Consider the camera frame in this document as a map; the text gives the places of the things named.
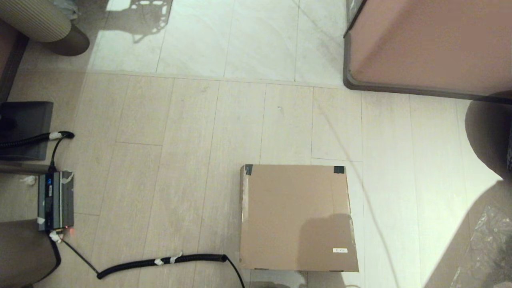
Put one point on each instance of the beige ribbed round stool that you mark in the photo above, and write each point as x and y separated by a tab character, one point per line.
32	20

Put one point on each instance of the white tape scrap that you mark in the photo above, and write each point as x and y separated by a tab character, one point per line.
28	180

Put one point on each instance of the black corrugated conduit, taped end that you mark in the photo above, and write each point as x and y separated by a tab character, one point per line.
28	140

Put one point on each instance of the dark brown wooden furniture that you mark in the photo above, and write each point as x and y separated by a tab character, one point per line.
8	60

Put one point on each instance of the pink cabinet with grey base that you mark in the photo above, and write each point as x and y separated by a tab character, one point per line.
432	40

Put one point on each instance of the black corrugated conduit, two tapes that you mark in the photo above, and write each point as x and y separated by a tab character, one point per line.
160	262

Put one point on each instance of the brown cardboard shoe box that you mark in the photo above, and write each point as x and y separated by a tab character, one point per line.
296	216

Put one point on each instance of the dark grey floor mat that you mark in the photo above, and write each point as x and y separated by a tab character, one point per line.
28	128

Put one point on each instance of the grey black power supply box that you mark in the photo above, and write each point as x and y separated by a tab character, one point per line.
56	200

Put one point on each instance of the grey crumpled cloth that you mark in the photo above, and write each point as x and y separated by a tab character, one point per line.
66	8

